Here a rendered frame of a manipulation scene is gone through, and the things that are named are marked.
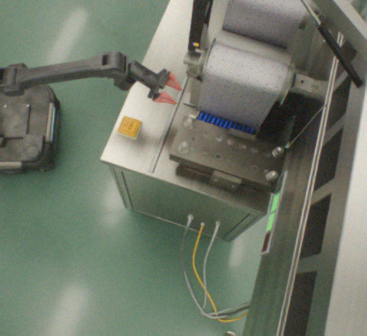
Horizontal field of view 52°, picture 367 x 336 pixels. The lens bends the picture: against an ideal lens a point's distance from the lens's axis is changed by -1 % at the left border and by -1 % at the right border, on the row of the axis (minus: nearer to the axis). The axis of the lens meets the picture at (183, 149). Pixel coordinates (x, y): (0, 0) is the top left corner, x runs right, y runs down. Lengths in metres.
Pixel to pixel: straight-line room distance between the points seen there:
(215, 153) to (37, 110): 1.33
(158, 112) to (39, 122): 0.99
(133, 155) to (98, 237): 0.95
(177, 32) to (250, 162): 0.71
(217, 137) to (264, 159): 0.18
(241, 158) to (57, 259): 1.36
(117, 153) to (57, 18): 1.77
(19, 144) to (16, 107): 0.23
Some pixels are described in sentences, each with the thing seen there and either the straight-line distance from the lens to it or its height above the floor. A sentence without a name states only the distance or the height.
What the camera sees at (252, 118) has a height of 1.09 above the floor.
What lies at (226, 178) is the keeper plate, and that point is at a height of 1.02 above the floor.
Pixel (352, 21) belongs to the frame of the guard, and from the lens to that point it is 0.73.
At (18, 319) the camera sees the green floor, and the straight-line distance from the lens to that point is 2.38.
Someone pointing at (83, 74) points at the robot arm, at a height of 1.17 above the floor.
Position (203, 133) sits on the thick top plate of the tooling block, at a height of 1.03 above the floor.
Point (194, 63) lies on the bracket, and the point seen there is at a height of 1.18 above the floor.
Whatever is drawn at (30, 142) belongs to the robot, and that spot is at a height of 0.28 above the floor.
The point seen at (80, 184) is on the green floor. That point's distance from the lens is 2.40.
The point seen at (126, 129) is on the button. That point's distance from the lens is 1.47.
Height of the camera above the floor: 2.26
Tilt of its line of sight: 68 degrees down
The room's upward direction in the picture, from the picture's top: 10 degrees clockwise
